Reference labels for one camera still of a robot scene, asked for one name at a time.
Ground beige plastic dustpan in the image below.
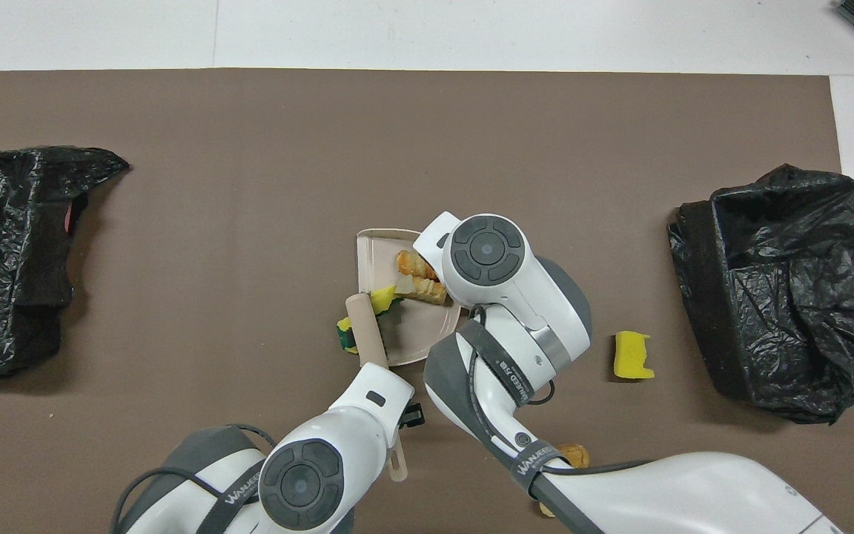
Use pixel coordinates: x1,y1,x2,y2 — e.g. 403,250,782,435
355,228,465,366

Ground beige hand brush black bristles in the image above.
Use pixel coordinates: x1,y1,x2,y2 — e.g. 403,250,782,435
344,291,408,483

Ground yellow sponge piece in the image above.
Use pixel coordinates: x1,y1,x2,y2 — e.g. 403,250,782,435
336,315,361,355
614,331,655,380
369,286,406,318

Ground beige foam chunk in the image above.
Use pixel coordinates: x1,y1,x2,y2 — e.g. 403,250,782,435
397,276,448,306
396,250,439,281

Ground open black bag lined bin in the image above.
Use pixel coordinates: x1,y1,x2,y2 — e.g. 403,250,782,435
668,163,854,425

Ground brown table mat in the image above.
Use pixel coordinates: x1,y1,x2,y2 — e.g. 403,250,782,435
0,68,854,534

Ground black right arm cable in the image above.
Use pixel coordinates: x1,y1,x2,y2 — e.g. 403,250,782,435
468,308,654,479

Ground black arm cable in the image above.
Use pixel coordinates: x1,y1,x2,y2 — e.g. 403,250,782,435
468,308,654,479
110,424,279,534

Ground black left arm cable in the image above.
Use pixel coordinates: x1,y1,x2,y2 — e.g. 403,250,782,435
110,424,279,534

